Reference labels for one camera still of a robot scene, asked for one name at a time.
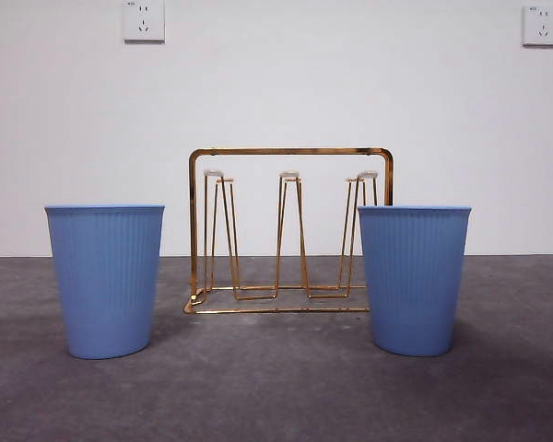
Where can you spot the blue ribbed plastic cup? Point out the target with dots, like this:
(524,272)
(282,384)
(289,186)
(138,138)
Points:
(106,285)
(415,285)

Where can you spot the white wall socket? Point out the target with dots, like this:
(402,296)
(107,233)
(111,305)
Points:
(144,23)
(542,27)

